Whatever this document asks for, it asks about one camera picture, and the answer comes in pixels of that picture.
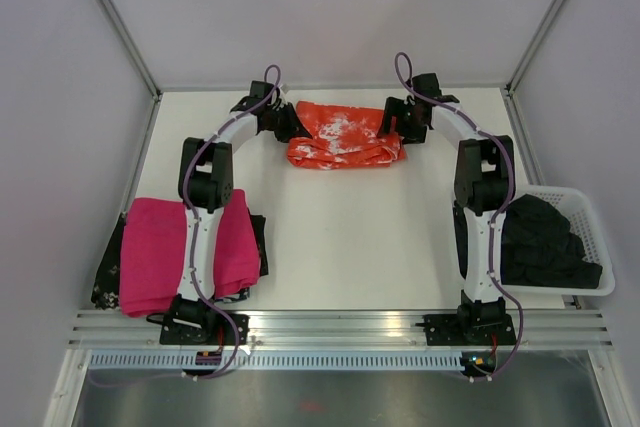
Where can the folded magenta trousers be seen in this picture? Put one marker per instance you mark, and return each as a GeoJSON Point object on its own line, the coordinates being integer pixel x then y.
{"type": "Point", "coordinates": [153, 249]}

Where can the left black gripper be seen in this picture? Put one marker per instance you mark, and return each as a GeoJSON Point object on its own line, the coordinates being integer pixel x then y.
{"type": "Point", "coordinates": [294, 129]}

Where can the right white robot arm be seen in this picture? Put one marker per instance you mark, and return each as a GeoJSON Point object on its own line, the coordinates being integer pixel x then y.
{"type": "Point", "coordinates": [483, 187]}

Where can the folded black patterned trousers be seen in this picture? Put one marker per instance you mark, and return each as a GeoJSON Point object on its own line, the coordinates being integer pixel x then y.
{"type": "Point", "coordinates": [105, 292]}

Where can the right aluminium frame post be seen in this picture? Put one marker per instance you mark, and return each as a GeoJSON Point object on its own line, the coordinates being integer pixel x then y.
{"type": "Point", "coordinates": [543, 29]}

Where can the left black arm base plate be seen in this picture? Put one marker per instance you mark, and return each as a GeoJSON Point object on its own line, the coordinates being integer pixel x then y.
{"type": "Point", "coordinates": [190, 334]}

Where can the black clothes in basket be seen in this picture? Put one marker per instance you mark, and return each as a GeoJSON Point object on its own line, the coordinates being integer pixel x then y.
{"type": "Point", "coordinates": [538, 248]}

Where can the white plastic basket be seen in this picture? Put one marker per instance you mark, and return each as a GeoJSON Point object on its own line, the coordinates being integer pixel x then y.
{"type": "Point", "coordinates": [583, 222]}

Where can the aluminium frame post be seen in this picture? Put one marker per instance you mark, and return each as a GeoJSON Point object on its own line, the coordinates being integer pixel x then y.
{"type": "Point", "coordinates": [118, 26]}
{"type": "Point", "coordinates": [543, 29]}

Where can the orange white-speckled trousers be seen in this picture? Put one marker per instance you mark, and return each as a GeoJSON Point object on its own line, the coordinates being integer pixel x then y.
{"type": "Point", "coordinates": [342, 137]}

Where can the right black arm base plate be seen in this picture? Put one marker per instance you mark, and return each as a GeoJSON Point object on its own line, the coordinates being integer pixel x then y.
{"type": "Point", "coordinates": [451, 330]}

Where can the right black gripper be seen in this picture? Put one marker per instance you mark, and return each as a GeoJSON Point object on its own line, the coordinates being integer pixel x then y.
{"type": "Point", "coordinates": [396, 107]}

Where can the left aluminium frame post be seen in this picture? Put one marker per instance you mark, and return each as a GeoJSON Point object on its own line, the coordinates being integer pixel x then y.
{"type": "Point", "coordinates": [118, 26]}

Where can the aluminium mounting rail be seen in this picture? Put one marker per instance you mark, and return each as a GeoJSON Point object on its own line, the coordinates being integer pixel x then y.
{"type": "Point", "coordinates": [543, 329]}

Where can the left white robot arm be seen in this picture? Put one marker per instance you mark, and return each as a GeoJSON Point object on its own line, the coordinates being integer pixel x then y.
{"type": "Point", "coordinates": [206, 187]}

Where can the white slotted cable duct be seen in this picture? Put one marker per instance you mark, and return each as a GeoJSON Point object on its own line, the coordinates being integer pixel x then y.
{"type": "Point", "coordinates": [281, 360]}

